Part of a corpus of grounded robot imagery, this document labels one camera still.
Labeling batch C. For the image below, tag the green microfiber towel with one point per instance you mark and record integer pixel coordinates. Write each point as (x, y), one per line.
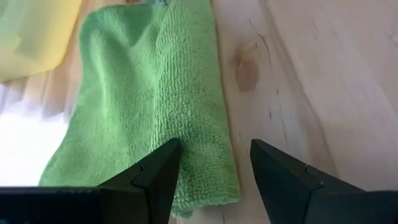
(140, 93)

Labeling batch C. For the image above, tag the yellow translucent plastic basket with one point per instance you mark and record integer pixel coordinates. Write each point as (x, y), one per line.
(37, 37)

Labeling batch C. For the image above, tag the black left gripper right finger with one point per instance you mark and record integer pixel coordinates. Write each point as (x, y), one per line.
(311, 199)

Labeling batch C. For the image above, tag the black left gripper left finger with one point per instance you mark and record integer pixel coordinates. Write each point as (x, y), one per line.
(109, 202)

